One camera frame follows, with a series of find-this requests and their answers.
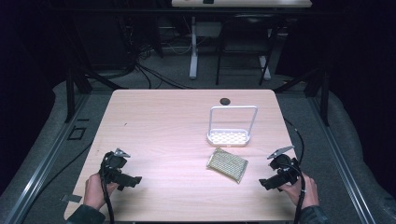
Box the person's left hand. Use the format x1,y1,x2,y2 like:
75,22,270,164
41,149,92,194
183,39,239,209
83,172,120,211

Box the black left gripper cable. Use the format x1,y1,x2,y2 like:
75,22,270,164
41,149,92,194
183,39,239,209
98,151,116,224

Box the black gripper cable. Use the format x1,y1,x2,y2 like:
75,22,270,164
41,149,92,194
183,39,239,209
98,151,116,224
282,117,307,224

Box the black chair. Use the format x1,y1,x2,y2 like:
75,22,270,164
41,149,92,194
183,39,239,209
215,13,278,87

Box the white sponge holder rack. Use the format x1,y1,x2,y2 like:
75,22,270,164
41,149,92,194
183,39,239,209
206,105,259,148

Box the black floor cables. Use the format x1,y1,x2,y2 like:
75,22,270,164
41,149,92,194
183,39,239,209
118,18,197,91

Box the black metal stand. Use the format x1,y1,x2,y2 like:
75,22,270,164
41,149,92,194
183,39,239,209
63,46,129,123
273,62,332,127

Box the grey tape strip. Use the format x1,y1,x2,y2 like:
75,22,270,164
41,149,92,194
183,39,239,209
60,193,83,203

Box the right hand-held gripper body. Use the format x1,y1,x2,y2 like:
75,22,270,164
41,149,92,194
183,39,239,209
266,145,302,188

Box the white background desk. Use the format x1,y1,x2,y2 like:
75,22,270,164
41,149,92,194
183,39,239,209
171,0,313,80

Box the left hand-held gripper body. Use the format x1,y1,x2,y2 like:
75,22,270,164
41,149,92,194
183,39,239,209
99,147,132,188

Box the metal floor rail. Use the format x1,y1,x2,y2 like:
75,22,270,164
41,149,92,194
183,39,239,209
306,96,377,224
3,92,92,224

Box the yellow mesh scouring sponge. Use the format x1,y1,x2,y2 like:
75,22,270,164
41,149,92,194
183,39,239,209
205,147,249,185

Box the person's right hand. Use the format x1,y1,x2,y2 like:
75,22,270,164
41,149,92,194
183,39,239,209
278,172,320,210

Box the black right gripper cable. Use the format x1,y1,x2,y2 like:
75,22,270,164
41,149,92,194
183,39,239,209
282,117,307,224

